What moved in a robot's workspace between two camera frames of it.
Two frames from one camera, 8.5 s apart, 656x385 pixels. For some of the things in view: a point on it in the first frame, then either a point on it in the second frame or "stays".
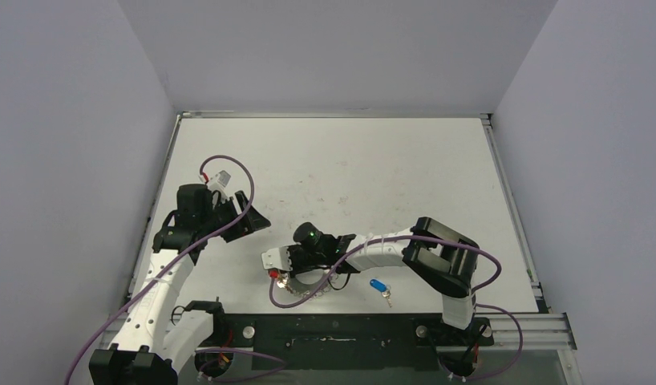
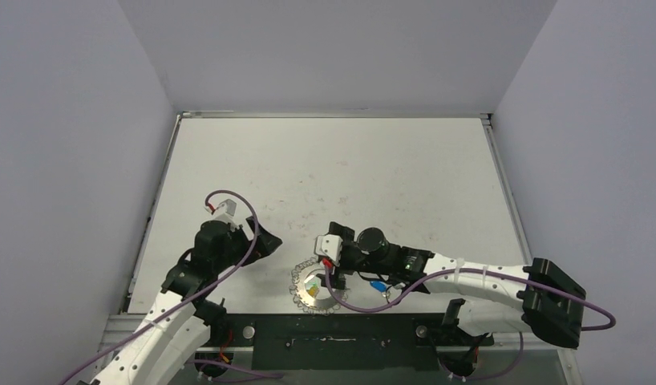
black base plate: x=342 y=342 stays
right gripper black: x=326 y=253 → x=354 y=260
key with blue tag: x=384 y=288 stays
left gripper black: x=250 y=222 → x=269 y=241
